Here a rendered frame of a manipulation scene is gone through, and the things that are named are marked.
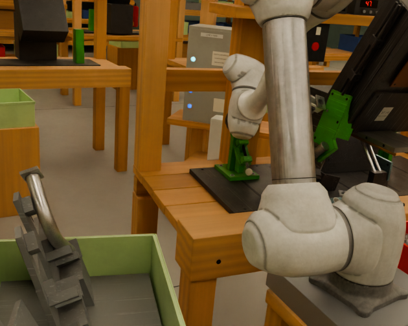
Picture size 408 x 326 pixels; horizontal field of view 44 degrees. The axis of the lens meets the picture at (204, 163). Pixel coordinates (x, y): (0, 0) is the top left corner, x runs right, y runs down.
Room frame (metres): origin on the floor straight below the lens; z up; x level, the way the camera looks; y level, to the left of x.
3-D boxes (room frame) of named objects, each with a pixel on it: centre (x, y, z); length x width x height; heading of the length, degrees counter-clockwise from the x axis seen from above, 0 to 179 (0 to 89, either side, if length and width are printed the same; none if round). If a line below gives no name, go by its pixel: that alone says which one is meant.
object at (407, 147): (1.89, -0.64, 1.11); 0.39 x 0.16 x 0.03; 24
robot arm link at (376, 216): (1.11, -0.40, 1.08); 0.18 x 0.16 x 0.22; 111
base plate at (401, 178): (1.95, -0.53, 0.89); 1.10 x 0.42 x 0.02; 114
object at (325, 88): (2.12, -0.57, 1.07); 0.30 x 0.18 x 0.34; 114
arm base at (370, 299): (1.12, -0.43, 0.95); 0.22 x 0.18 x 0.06; 127
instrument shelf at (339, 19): (2.19, -0.43, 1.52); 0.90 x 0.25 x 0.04; 114
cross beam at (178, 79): (2.29, -0.38, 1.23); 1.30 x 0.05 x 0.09; 114
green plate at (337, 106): (1.86, -0.49, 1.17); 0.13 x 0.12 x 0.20; 114
